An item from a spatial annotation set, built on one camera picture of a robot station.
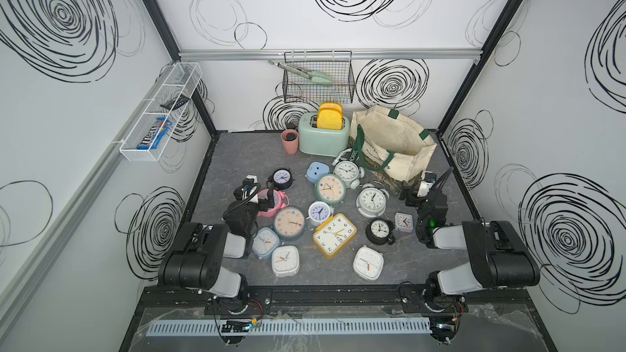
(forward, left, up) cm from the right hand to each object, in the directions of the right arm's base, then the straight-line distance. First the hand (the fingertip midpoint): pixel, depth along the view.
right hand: (420, 183), depth 90 cm
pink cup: (+22, +52, +1) cm, 56 cm away
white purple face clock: (-10, +38, -6) cm, 40 cm away
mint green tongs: (+31, +40, +26) cm, 57 cm away
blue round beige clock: (-14, +49, -5) cm, 51 cm away
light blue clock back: (+9, +40, -5) cm, 42 cm away
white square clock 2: (-27, +22, -6) cm, 35 cm away
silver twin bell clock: (-5, +18, -5) cm, 20 cm away
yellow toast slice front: (+24, +34, +10) cm, 43 cm away
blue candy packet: (-2, +87, +28) cm, 91 cm away
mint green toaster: (+21, +39, 0) cm, 44 cm away
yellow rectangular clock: (-18, +32, -6) cm, 38 cm away
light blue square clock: (-22, +56, -5) cm, 60 cm away
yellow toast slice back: (+29, +34, +13) cm, 46 cm away
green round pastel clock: (-1, +34, -4) cm, 34 cm away
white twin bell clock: (+9, +25, -6) cm, 28 cm away
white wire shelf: (+29, +92, +25) cm, 99 cm away
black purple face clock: (+5, +54, -6) cm, 54 cm away
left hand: (-3, +60, +3) cm, 60 cm away
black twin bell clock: (-16, +16, -6) cm, 24 cm away
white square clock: (-27, +48, -6) cm, 56 cm away
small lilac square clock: (-12, +7, -8) cm, 16 cm away
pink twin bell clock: (-5, +53, -6) cm, 54 cm away
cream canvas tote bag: (+20, +7, -2) cm, 22 cm away
